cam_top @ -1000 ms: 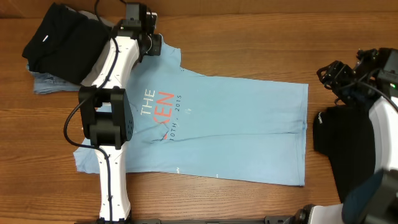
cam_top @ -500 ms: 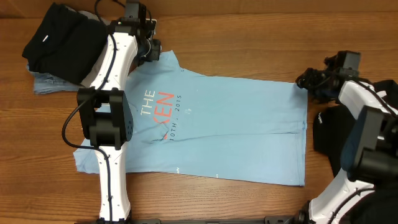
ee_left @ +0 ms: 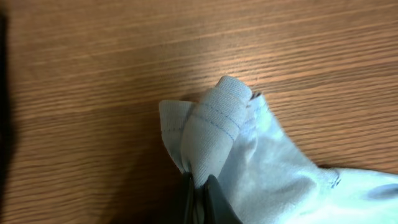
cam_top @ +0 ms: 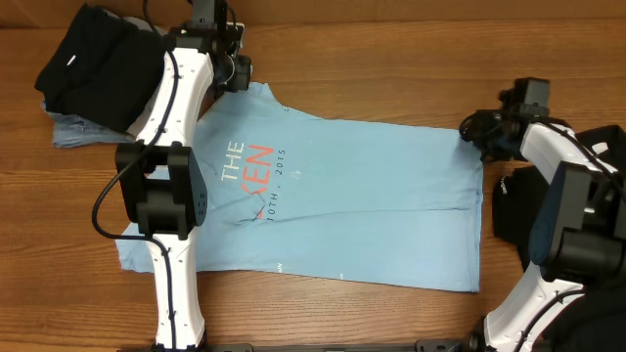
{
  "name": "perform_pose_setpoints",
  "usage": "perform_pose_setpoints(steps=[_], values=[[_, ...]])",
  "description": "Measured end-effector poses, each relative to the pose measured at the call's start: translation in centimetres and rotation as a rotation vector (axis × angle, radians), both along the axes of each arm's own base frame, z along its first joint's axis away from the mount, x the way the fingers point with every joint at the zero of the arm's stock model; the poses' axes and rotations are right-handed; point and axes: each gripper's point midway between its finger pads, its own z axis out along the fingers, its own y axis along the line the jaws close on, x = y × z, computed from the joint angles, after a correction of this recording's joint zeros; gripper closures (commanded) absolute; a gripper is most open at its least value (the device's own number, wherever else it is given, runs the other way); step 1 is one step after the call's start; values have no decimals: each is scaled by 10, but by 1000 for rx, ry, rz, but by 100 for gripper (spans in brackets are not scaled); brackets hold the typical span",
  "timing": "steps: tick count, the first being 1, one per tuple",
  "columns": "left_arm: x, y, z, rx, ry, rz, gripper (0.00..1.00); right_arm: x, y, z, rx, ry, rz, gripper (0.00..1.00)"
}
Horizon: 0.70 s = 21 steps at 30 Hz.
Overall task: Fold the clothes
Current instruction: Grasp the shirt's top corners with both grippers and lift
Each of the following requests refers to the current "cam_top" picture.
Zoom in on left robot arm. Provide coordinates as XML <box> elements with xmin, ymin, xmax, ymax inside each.
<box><xmin>115</xmin><ymin>0</ymin><xmax>251</xmax><ymax>351</ymax></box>

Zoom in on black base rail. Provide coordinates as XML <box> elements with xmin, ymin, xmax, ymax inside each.
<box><xmin>183</xmin><ymin>336</ymin><xmax>490</xmax><ymax>352</ymax></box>

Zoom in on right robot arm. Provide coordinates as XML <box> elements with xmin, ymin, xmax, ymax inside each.
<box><xmin>456</xmin><ymin>77</ymin><xmax>625</xmax><ymax>351</ymax></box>

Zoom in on light blue printed t-shirt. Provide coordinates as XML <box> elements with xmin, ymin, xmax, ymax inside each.
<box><xmin>114</xmin><ymin>81</ymin><xmax>485</xmax><ymax>294</ymax></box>

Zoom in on folded grey garment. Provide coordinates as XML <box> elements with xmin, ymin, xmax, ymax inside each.
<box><xmin>123</xmin><ymin>17</ymin><xmax>167</xmax><ymax>36</ymax></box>

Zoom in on folded blue jeans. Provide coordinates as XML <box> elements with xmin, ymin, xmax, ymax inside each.
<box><xmin>41</xmin><ymin>102</ymin><xmax>134</xmax><ymax>149</ymax></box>

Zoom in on folded black garment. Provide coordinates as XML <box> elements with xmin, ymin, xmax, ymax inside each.
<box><xmin>34</xmin><ymin>4</ymin><xmax>164</xmax><ymax>133</ymax></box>

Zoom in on black garment at right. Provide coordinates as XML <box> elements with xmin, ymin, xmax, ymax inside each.
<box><xmin>481</xmin><ymin>123</ymin><xmax>625</xmax><ymax>351</ymax></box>

